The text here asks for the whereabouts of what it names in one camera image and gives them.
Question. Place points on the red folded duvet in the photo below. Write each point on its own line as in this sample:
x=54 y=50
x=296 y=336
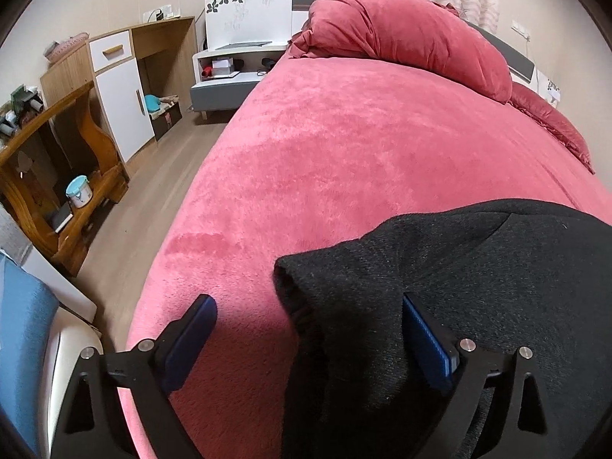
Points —
x=406 y=33

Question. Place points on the wooden desk with white cabinet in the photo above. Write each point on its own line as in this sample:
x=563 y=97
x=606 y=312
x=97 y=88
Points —
x=119 y=100

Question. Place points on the brown wooden shelf unit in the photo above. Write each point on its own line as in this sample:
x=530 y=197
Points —
x=71 y=153

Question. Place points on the white plastic object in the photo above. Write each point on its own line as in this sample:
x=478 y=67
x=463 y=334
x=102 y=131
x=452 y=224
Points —
x=62 y=373

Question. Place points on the white wall socket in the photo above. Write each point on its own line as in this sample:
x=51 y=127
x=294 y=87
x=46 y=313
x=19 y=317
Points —
x=521 y=28

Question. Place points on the black woolen garment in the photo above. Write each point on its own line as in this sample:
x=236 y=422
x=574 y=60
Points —
x=502 y=277

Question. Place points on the white flat board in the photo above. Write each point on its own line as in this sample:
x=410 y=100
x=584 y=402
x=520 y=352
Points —
x=62 y=287

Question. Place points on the dark storage box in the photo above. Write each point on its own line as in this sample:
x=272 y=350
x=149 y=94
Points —
x=166 y=117

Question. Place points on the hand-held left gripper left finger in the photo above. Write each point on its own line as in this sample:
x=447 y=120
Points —
x=191 y=339

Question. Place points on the small white box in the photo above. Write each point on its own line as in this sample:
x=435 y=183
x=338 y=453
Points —
x=222 y=64

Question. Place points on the red ruffled pillow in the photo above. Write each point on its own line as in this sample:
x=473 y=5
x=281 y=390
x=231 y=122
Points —
x=550 y=122

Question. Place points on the blue cloth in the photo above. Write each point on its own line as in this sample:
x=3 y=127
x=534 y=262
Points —
x=21 y=344

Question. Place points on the white grey nightstand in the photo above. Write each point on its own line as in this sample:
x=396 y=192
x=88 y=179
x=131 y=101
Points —
x=224 y=88

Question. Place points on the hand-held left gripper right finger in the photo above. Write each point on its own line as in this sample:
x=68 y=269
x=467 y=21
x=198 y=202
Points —
x=428 y=344

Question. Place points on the white floral panel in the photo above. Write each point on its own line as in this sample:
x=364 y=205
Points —
x=248 y=16
x=550 y=88

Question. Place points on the bed with pink fleece blanket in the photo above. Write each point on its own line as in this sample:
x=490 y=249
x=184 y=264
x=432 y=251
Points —
x=334 y=162

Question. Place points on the white blue paint bucket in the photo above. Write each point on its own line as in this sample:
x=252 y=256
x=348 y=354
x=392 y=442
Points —
x=78 y=191

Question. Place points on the pink basket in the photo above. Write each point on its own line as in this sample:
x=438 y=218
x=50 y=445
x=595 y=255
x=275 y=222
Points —
x=67 y=45

